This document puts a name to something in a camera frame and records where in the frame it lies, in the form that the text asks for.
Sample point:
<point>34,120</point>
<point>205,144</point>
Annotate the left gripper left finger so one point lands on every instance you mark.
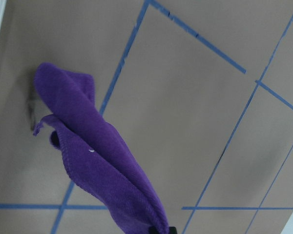
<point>152,230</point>

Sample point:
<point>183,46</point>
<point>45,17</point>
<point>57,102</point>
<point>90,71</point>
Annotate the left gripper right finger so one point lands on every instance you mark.
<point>172,230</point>

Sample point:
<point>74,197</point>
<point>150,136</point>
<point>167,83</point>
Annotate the purple towel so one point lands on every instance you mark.
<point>95,156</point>

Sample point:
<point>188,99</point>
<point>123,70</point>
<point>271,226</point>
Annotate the brown paper table cover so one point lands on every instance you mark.
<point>185,109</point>

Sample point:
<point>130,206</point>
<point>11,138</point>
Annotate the blue tape grid lines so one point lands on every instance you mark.
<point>197,39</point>

